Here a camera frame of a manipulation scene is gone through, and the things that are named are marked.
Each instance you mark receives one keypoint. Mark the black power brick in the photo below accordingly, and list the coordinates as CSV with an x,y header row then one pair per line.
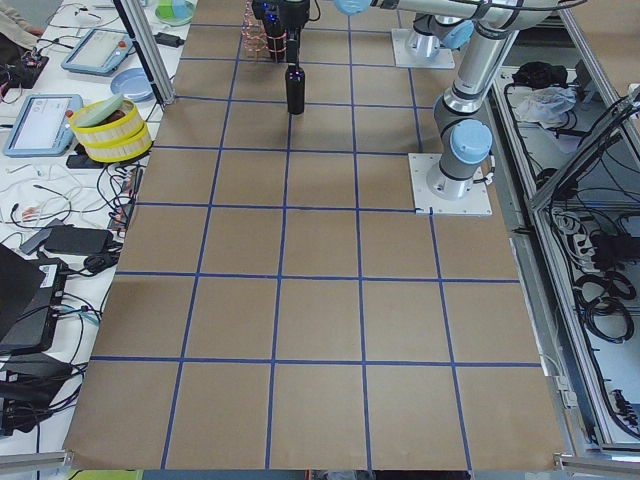
x,y
65,239

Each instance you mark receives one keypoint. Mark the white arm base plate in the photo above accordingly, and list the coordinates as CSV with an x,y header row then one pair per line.
x,y
414,50
436,194

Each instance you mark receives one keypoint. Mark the black power adapter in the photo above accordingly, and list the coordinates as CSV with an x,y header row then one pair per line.
x,y
169,40

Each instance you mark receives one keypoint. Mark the copper wire wine basket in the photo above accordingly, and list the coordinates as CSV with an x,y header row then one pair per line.
x,y
253,37

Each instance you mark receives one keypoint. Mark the green bowl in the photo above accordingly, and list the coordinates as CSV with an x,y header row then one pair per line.
x,y
175,12

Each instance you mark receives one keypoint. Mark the white cloth bundle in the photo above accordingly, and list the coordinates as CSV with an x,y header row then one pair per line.
x,y
548,107

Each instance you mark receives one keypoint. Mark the black laptop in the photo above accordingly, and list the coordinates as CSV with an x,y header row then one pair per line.
x,y
31,291

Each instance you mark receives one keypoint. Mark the dark wine bottle carried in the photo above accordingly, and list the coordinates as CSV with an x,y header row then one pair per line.
x,y
295,82

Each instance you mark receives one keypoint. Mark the aluminium frame post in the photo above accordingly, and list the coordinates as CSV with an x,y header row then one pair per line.
x,y
137,26

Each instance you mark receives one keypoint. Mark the blue teach pendant near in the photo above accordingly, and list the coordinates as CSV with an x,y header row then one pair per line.
x,y
42,127

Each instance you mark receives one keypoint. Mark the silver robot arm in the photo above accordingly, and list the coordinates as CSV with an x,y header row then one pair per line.
x,y
491,28
452,32

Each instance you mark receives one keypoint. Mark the blue plate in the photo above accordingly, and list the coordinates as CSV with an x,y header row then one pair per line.
x,y
133,84

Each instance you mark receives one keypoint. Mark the dark wine bottle left slot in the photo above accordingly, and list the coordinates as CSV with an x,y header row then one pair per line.
x,y
275,39

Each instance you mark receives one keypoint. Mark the blue teach pendant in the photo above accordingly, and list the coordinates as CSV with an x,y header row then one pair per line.
x,y
99,52
42,127

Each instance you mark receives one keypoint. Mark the blue teach pendant far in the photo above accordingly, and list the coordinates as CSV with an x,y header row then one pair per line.
x,y
99,52

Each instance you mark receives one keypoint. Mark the pale green lid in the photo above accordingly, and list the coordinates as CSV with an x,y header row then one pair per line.
x,y
93,114

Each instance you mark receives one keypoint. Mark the yellow bamboo steamer stack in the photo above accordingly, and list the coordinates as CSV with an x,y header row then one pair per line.
x,y
123,136

